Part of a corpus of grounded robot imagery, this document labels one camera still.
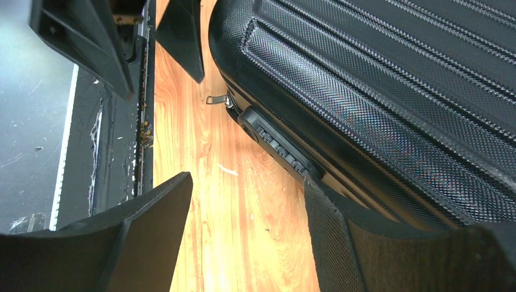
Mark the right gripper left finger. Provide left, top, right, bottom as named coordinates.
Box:
left=1, top=172, right=193, bottom=291

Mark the black ribbed hard-shell suitcase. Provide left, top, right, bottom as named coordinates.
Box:
left=209, top=1, right=515, bottom=230

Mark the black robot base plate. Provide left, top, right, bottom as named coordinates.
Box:
left=49, top=1, right=156, bottom=231

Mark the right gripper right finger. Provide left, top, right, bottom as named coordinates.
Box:
left=304, top=177, right=515, bottom=291

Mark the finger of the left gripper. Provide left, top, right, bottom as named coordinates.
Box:
left=29, top=1, right=134, bottom=99
left=155, top=0, right=204, bottom=83

